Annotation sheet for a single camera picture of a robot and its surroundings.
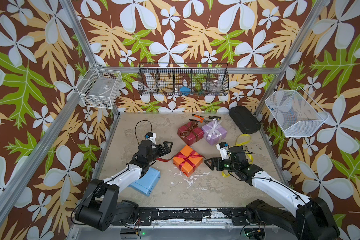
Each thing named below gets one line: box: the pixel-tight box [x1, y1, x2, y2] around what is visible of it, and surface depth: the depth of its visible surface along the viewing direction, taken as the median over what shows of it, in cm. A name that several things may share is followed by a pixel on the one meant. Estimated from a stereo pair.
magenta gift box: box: [177, 121, 204, 147], surface depth 102 cm
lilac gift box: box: [201, 122, 228, 146], surface depth 101 cm
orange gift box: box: [172, 145, 204, 178], surface depth 88 cm
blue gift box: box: [128, 167, 161, 197], surface depth 80 cm
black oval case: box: [229, 106, 261, 134], surface depth 113 cm
